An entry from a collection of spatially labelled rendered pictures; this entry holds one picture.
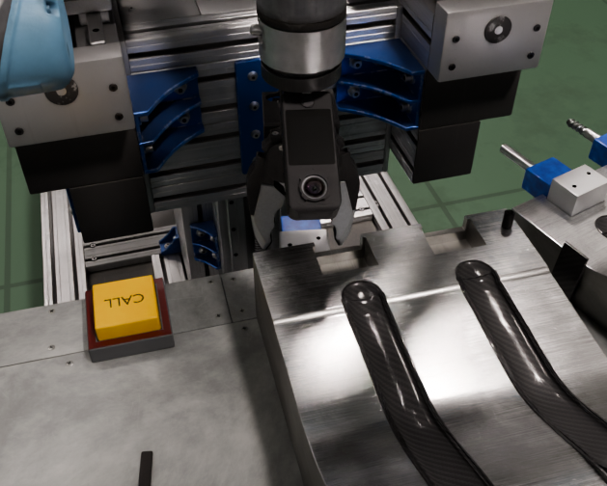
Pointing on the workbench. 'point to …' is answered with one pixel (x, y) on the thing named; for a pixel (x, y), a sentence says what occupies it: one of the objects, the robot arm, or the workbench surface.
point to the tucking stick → (146, 469)
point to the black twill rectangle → (569, 268)
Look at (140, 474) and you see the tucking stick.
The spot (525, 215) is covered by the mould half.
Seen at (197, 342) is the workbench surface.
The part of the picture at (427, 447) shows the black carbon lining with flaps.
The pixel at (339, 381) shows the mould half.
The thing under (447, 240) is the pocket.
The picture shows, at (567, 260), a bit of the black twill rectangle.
